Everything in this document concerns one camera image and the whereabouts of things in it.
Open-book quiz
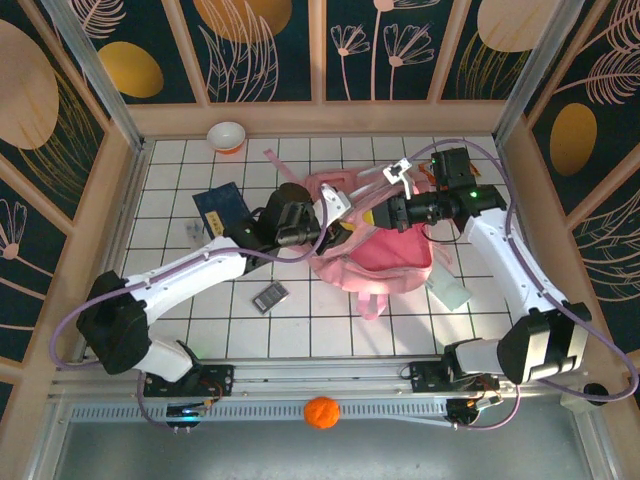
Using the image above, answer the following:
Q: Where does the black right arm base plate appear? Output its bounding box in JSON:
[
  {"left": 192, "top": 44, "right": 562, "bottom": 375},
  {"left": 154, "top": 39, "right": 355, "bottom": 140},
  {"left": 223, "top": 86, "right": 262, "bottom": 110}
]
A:
[{"left": 408, "top": 360, "right": 501, "bottom": 396}]

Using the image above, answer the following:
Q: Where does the grey box with black knob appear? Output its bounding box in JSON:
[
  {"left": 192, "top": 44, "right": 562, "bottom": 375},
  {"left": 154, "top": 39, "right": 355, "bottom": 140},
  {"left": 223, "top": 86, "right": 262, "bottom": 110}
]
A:
[{"left": 559, "top": 382, "right": 611, "bottom": 414}]

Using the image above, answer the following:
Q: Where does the aluminium frame post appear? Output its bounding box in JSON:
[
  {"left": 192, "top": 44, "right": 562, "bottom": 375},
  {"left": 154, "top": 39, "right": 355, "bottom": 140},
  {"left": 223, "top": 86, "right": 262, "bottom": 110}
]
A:
[
  {"left": 39, "top": 0, "right": 147, "bottom": 151},
  {"left": 492, "top": 0, "right": 601, "bottom": 146}
]

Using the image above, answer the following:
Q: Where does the pink student backpack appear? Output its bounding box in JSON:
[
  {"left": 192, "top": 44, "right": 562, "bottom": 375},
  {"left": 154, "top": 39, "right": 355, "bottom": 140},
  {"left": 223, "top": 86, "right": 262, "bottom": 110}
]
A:
[{"left": 262, "top": 147, "right": 454, "bottom": 321}]

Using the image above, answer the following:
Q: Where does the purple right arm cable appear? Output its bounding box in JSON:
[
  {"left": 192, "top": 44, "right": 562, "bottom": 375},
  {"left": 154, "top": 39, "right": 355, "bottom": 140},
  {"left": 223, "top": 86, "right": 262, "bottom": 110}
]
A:
[{"left": 399, "top": 138, "right": 640, "bottom": 432}]

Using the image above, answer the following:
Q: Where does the orange ball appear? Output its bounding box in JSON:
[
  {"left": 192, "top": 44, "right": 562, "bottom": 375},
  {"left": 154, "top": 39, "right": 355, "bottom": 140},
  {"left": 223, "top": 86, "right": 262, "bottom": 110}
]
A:
[{"left": 303, "top": 396, "right": 342, "bottom": 430}]

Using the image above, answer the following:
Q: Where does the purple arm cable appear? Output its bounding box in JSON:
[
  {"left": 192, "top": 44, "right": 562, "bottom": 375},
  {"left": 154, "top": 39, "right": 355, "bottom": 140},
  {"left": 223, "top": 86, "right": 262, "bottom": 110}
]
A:
[
  {"left": 52, "top": 197, "right": 331, "bottom": 432},
  {"left": 399, "top": 138, "right": 640, "bottom": 432}
]

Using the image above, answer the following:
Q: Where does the aluminium mounting rail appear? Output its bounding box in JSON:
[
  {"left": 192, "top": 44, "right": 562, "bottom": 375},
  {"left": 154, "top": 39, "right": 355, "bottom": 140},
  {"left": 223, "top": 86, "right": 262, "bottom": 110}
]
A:
[{"left": 47, "top": 355, "right": 609, "bottom": 401}]

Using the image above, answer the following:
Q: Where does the orange red snack packet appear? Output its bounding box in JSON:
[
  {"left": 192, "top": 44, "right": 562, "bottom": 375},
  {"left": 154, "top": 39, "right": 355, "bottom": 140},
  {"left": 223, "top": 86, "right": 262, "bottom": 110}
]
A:
[{"left": 419, "top": 158, "right": 482, "bottom": 190}]

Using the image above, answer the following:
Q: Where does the dark blue notebook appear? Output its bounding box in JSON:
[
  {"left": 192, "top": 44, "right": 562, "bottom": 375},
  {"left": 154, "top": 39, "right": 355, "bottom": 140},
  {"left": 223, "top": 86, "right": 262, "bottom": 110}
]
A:
[{"left": 192, "top": 182, "right": 251, "bottom": 236}]

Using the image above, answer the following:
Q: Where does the grey slotted cable duct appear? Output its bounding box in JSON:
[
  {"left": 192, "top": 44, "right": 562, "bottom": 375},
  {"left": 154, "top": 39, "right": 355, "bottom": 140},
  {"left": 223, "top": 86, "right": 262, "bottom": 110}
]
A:
[{"left": 69, "top": 399, "right": 454, "bottom": 426}]

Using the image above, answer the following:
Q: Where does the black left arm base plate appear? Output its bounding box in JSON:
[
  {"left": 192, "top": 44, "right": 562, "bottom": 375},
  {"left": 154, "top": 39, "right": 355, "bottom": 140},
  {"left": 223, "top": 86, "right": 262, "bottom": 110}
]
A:
[{"left": 143, "top": 363, "right": 236, "bottom": 399}]

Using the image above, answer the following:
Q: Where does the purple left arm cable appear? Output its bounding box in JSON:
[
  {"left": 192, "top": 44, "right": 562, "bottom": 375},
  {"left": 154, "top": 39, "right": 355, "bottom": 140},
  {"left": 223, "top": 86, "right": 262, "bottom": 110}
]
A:
[{"left": 52, "top": 197, "right": 331, "bottom": 432}]

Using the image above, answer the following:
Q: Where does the white orange bowl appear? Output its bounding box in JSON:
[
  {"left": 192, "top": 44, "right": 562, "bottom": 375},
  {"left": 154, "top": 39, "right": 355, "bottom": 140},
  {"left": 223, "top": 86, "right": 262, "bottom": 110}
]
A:
[{"left": 206, "top": 121, "right": 247, "bottom": 155}]

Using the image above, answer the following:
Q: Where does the translucent plastic pencil case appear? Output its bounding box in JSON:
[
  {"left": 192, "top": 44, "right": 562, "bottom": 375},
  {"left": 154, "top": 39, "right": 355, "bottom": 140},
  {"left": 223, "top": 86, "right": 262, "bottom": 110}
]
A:
[{"left": 427, "top": 267, "right": 472, "bottom": 311}]

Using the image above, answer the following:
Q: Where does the small black controller board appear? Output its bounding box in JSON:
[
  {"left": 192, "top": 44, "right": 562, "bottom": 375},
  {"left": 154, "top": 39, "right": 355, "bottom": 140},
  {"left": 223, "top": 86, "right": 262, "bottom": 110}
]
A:
[
  {"left": 445, "top": 397, "right": 504, "bottom": 431},
  {"left": 165, "top": 402, "right": 207, "bottom": 432}
]

